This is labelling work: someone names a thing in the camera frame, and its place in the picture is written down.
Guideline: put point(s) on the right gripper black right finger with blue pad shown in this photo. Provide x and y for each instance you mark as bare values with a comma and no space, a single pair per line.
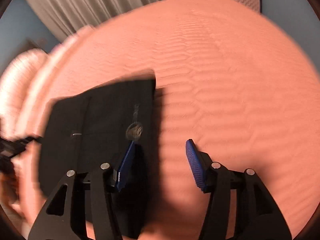
257,214

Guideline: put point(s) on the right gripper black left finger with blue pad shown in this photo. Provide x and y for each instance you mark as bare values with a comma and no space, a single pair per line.
63,214

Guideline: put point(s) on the black pants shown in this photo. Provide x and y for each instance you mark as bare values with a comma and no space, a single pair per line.
113,121

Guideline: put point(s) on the pink textured pillow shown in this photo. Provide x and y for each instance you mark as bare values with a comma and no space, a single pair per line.
15,82

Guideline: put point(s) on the dark wooden headboard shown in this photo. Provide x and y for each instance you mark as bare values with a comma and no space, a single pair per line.
28,44

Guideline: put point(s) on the orange quilted bedspread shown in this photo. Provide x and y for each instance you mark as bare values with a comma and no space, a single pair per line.
227,78

